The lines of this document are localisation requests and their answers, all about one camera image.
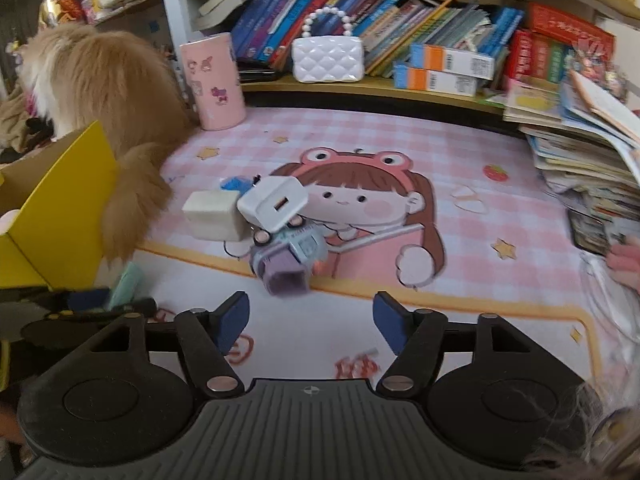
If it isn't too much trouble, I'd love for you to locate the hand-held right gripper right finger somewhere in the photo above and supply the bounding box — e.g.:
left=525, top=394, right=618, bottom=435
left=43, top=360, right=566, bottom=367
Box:
left=372, top=291, right=551, bottom=400

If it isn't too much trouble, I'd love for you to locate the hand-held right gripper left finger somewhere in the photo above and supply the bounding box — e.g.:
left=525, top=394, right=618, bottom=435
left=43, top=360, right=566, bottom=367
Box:
left=70, top=291, right=250, bottom=400

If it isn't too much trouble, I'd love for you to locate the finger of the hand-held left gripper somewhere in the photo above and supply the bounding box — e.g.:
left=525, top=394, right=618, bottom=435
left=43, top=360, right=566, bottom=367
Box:
left=50, top=286, right=111, bottom=313
left=111, top=298, right=157, bottom=319

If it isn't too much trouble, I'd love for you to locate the mint green small toy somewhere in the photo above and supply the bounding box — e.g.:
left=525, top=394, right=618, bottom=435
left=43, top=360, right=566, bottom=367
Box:
left=107, top=261, right=146, bottom=311

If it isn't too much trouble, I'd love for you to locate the yellow cardboard box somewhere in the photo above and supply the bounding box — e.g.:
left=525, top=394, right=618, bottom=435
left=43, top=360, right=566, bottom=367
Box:
left=0, top=120, right=121, bottom=291

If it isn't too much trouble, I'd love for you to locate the purple toy camera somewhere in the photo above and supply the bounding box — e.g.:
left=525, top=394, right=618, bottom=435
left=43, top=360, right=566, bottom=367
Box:
left=249, top=215, right=332, bottom=298

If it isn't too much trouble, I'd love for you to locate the pink cartoon desk mat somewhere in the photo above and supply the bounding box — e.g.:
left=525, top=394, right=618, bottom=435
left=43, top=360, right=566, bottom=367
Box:
left=95, top=107, right=640, bottom=401

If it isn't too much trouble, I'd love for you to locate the white cube eraser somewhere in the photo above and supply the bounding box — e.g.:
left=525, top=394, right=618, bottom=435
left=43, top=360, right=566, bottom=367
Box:
left=182, top=191, right=251, bottom=243

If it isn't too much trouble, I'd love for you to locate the white charger plug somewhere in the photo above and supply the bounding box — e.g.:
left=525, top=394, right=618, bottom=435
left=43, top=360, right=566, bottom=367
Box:
left=236, top=175, right=312, bottom=235

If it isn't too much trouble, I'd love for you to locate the brown cloth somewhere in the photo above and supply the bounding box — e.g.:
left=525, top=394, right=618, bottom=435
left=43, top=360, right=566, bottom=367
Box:
left=0, top=95, right=56, bottom=156

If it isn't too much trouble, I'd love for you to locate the fluffy ginger cat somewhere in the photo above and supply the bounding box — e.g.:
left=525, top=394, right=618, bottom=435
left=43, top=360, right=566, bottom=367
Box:
left=20, top=25, right=198, bottom=263

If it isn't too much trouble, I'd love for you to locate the dark printed card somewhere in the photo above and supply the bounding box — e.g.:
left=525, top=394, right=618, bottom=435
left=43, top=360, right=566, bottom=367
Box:
left=567, top=207, right=615, bottom=257

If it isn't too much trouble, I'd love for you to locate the beige fuzzy cuff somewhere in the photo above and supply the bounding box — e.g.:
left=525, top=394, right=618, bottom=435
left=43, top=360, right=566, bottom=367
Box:
left=525, top=380, right=640, bottom=480

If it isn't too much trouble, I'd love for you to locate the pile of booklets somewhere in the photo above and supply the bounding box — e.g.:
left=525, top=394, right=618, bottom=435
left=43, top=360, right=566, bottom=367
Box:
left=502, top=77, right=640, bottom=221

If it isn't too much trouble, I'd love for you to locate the wooden bookshelf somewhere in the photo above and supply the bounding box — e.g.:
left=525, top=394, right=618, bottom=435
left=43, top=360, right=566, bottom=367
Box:
left=160, top=0, right=640, bottom=126

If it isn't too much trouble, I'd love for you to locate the pink sticker tumbler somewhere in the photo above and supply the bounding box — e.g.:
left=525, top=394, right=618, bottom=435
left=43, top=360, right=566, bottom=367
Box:
left=179, top=32, right=247, bottom=132

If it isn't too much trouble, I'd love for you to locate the pink fuzzy glove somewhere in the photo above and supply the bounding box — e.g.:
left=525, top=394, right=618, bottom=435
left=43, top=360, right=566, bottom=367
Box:
left=605, top=242, right=640, bottom=291

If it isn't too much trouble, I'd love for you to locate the white quilted pearl handbag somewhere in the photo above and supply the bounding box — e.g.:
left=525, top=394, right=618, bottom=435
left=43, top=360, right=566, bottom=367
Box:
left=291, top=7, right=364, bottom=83

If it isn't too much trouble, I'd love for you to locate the row of colourful books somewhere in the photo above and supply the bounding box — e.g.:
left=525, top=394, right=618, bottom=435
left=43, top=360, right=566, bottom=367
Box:
left=232, top=0, right=526, bottom=78

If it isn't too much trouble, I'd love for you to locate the red gold foil decoration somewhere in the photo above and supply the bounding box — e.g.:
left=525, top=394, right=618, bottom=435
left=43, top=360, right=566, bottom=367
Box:
left=42, top=0, right=86, bottom=26

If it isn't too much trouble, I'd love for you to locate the red book set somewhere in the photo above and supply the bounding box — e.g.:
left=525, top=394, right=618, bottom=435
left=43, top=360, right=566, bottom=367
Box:
left=507, top=30, right=576, bottom=81

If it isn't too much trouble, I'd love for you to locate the stack of thick books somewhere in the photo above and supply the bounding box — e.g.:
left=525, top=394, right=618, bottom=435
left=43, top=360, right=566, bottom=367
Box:
left=195, top=0, right=261, bottom=31

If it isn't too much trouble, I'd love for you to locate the glittery hair ornament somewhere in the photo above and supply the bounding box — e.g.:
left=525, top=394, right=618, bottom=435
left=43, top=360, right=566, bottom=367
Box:
left=570, top=40, right=628, bottom=101

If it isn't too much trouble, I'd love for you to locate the red boxed dictionary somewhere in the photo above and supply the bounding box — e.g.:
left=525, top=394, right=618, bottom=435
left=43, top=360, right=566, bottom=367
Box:
left=525, top=2, right=616, bottom=53

